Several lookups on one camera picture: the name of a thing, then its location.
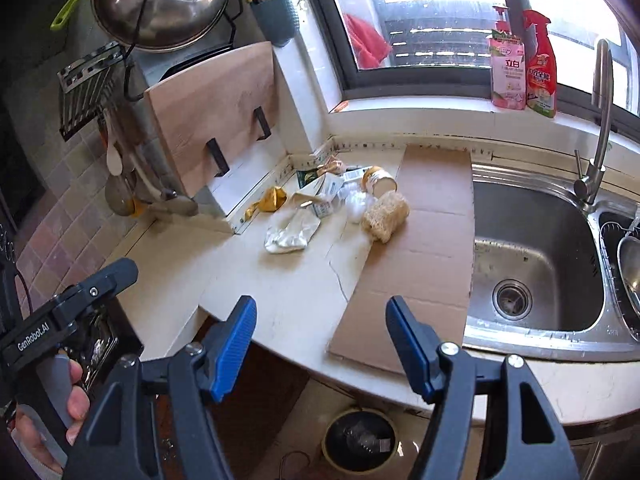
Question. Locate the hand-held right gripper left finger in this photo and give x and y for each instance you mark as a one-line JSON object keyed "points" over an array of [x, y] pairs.
{"points": [[235, 345]]}

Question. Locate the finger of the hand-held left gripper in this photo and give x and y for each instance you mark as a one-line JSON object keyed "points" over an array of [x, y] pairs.
{"points": [[102, 280]]}

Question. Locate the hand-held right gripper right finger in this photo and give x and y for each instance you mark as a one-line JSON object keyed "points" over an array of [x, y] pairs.
{"points": [[407, 345]]}

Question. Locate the round trash bin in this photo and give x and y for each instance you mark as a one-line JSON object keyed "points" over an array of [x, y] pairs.
{"points": [[360, 440]]}

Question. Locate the yellow paper cake cup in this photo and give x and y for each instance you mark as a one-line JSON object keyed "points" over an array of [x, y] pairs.
{"points": [[380, 180]]}

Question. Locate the brown and green milk carton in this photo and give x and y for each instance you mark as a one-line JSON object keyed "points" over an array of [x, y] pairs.
{"points": [[330, 166]]}

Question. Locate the person's left hand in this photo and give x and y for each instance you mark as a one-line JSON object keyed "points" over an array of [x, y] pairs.
{"points": [[79, 397]]}

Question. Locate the black gas stove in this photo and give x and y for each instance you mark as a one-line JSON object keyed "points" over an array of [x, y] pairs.
{"points": [[110, 340]]}

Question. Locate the grey hanging ladle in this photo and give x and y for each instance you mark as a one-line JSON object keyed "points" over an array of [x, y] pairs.
{"points": [[117, 197]]}

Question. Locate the brown cardboard sheet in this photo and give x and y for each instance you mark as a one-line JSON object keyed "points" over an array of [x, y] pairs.
{"points": [[420, 260]]}

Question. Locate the steel hanging spatula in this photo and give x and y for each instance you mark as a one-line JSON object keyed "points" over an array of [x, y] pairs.
{"points": [[170, 201]]}

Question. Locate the crumpled white wrapper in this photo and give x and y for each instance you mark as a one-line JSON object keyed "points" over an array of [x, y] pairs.
{"points": [[290, 237]]}

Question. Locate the white hanging spoon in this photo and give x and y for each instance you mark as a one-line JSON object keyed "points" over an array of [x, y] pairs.
{"points": [[114, 155]]}

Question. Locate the beige loofah sponge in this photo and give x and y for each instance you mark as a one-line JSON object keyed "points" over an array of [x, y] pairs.
{"points": [[385, 217]]}

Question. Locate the white plastic bag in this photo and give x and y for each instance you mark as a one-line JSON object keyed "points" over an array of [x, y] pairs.
{"points": [[356, 205]]}

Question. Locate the yellow crumpled wrapper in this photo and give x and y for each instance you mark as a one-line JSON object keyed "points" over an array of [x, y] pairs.
{"points": [[275, 199]]}

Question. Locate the stainless steel sink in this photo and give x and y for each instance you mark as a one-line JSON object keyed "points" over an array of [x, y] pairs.
{"points": [[540, 240]]}

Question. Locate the blue and white milk carton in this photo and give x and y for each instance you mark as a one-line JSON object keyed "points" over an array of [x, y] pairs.
{"points": [[325, 192]]}

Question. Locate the steel strainer bowl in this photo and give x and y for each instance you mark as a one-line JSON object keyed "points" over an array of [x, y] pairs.
{"points": [[631, 270]]}

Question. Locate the small orange item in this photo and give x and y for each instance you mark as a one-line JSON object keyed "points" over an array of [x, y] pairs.
{"points": [[341, 106]]}

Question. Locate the dark framed window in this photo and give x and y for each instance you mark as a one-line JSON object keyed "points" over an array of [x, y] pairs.
{"points": [[350, 75]]}

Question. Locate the steel pot lid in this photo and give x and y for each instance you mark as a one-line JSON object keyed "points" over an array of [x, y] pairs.
{"points": [[165, 5]]}

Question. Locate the pink detergent bottle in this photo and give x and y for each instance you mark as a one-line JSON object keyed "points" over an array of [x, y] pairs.
{"points": [[507, 75]]}

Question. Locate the steel faucet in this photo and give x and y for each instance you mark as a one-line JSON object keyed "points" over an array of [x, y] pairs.
{"points": [[602, 125]]}

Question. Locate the red spray bottle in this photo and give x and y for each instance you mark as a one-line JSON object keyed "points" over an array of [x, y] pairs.
{"points": [[540, 80]]}

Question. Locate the red cloth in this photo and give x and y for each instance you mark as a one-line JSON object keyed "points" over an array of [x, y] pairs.
{"points": [[367, 42]]}

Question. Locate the blue-grey utensil holder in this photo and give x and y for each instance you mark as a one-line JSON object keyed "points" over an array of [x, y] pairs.
{"points": [[272, 20]]}

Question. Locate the black metal bracket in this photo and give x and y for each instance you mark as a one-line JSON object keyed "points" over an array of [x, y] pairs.
{"points": [[262, 122], [217, 157]]}

